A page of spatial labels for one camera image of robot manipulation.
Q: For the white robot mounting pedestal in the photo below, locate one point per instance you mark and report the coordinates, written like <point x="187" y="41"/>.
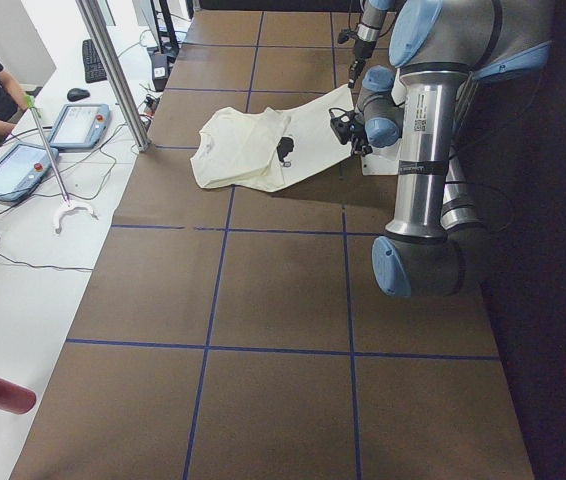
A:
<point x="384" y="161"/>

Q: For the far blue teach pendant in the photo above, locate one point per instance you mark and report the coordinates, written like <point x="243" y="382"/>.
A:
<point x="79" y="126"/>

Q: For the cream long-sleeve printed shirt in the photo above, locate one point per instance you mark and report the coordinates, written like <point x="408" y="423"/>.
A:
<point x="271" y="150"/>

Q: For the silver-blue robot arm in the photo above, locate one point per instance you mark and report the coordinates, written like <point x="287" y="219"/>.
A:
<point x="366" y="35"/>
<point x="416" y="65"/>

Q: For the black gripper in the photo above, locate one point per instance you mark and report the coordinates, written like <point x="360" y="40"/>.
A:
<point x="361" y="49"/>
<point x="359" y="133"/>

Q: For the black keyboard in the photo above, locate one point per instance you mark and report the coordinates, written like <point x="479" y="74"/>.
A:
<point x="94" y="70"/>

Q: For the aluminium frame post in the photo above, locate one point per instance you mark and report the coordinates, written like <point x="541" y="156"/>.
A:
<point x="97" y="29"/>

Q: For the black box white label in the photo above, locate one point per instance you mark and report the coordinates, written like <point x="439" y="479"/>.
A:
<point x="160" y="70"/>

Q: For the near blue teach pendant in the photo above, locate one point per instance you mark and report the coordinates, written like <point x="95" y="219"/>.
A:
<point x="22" y="168"/>

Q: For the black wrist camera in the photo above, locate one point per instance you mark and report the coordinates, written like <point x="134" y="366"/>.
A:
<point x="345" y="35"/>
<point x="342" y="124"/>

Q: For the black computer mouse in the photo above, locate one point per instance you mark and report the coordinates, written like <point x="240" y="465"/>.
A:
<point x="76" y="94"/>

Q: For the blue teach pendant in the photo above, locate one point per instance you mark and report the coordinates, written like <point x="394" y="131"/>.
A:
<point x="22" y="168"/>
<point x="79" y="126"/>

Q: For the reacher grabber stick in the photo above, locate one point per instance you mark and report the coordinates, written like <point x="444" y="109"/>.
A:
<point x="68" y="205"/>

